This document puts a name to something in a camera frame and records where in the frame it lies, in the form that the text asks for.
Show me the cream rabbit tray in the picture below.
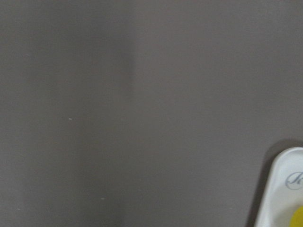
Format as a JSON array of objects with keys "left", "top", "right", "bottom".
[{"left": 254, "top": 147, "right": 303, "bottom": 227}]

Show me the yellow lemon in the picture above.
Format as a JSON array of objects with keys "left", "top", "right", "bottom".
[{"left": 289, "top": 206, "right": 303, "bottom": 227}]

